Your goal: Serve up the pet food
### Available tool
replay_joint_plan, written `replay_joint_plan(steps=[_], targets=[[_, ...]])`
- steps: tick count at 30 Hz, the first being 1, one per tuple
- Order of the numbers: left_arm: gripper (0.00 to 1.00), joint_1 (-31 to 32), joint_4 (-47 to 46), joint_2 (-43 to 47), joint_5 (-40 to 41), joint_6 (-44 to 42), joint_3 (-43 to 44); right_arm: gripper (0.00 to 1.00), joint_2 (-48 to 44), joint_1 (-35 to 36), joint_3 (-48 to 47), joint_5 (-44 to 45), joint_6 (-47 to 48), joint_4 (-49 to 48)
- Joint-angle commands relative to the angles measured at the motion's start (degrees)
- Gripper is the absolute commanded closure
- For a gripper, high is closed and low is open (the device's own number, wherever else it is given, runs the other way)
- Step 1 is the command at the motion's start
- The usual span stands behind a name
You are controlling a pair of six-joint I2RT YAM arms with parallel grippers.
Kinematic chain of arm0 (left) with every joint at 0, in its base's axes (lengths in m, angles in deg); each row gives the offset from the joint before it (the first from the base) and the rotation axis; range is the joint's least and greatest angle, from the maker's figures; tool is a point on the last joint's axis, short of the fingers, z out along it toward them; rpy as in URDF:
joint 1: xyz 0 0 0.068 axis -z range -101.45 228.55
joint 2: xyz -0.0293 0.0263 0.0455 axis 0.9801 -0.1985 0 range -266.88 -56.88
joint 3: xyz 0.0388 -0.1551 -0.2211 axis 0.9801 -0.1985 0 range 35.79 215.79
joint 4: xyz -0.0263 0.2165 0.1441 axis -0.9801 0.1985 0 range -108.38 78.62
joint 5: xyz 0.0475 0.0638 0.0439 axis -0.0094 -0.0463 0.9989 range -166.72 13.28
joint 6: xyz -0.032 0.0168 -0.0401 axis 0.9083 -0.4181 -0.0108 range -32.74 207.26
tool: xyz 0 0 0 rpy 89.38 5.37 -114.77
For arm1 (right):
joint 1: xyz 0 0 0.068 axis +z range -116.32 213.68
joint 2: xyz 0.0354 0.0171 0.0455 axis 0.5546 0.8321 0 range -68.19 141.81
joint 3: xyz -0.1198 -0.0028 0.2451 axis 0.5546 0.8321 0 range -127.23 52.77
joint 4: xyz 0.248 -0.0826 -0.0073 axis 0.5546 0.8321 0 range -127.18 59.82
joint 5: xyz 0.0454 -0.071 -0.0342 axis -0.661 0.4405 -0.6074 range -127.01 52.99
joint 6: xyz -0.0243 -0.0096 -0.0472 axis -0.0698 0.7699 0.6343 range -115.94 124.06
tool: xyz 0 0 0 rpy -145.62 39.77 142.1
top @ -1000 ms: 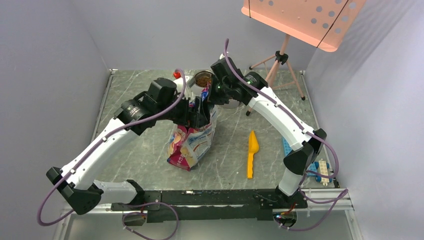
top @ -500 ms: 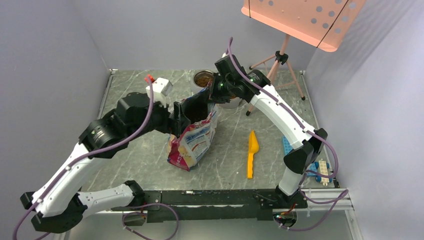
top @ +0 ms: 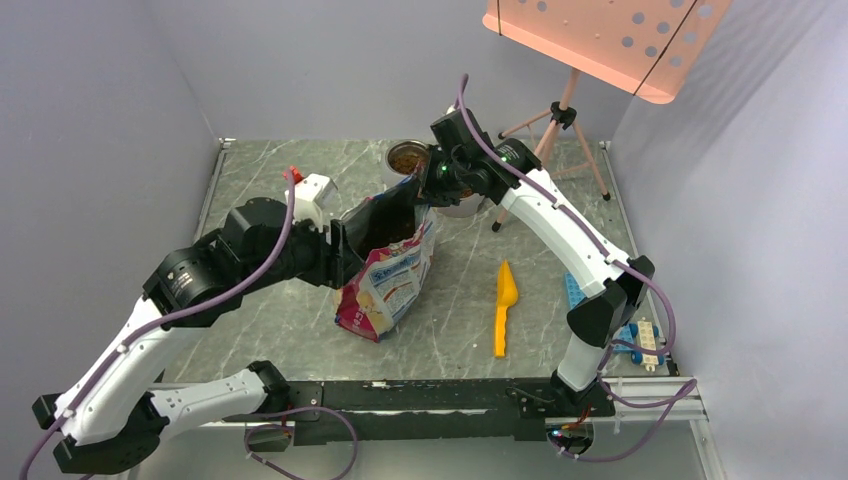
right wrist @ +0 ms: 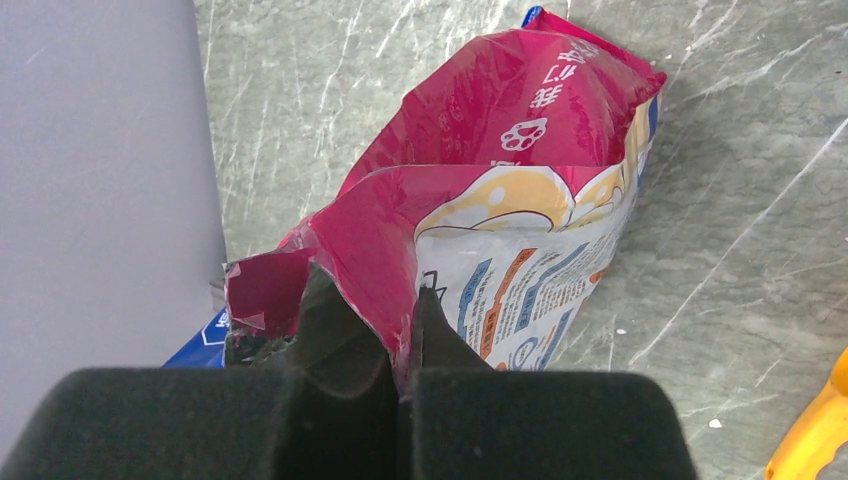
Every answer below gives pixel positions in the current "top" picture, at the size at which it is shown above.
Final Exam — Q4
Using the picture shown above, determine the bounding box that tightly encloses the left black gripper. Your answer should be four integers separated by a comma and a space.
243, 207, 367, 294

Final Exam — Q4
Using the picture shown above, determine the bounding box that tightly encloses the colourful pet food bag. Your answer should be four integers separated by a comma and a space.
335, 177, 437, 342

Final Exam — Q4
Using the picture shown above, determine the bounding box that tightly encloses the yellow plastic scoop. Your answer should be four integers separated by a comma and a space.
493, 260, 519, 358

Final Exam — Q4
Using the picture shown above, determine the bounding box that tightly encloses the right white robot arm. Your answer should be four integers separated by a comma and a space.
420, 110, 655, 416

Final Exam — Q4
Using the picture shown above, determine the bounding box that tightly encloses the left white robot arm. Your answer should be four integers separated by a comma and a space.
32, 169, 345, 476

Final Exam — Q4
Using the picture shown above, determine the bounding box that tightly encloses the brown pet food kibble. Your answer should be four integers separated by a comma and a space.
387, 148, 429, 176

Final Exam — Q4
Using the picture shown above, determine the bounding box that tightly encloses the grey double pet bowl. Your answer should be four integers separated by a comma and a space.
381, 139, 484, 218

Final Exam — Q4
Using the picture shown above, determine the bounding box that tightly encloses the pink music stand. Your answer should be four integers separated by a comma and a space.
482, 0, 731, 171

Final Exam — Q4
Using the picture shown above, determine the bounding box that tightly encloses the white toy brick car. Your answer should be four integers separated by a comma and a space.
629, 319, 664, 372

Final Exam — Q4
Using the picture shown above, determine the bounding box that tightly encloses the blue building base plate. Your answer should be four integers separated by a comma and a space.
565, 273, 635, 348

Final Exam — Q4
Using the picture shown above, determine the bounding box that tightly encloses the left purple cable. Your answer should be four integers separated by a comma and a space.
18, 168, 297, 480

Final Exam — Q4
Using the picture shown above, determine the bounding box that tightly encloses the purple cable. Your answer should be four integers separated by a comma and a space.
18, 168, 297, 480
455, 72, 698, 464

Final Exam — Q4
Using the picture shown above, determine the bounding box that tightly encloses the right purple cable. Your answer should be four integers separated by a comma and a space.
455, 72, 698, 464

